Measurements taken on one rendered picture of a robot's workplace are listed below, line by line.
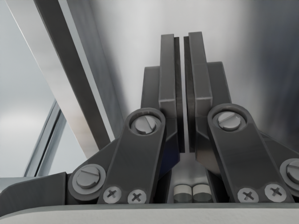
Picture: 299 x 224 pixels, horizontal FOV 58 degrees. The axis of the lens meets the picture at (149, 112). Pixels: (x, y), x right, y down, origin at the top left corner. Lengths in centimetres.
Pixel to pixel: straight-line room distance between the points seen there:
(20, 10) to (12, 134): 176
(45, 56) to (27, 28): 2
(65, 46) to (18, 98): 147
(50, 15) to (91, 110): 8
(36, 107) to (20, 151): 52
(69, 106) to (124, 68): 7
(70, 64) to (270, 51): 13
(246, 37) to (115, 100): 11
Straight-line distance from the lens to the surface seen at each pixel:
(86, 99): 20
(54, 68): 22
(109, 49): 19
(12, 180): 42
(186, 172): 31
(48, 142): 65
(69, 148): 190
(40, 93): 157
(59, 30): 17
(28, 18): 20
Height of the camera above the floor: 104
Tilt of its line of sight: 44 degrees down
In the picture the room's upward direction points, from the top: 176 degrees counter-clockwise
